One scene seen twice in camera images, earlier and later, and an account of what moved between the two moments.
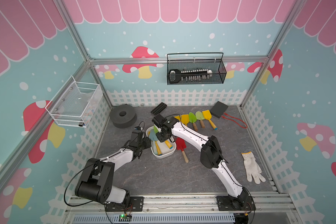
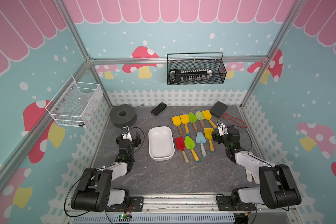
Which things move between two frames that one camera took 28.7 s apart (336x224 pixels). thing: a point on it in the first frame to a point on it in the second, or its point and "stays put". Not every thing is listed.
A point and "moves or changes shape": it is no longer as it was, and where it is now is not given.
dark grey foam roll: [122, 116] stays put
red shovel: [181, 144] stays put
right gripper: [160, 139] to [216, 135]
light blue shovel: [154, 136] moves or changes shape
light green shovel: [199, 116] stays put
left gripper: [148, 141] to [137, 141]
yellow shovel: [207, 115] stays put
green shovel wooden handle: [192, 119] stays put
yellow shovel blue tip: [185, 119] stays put
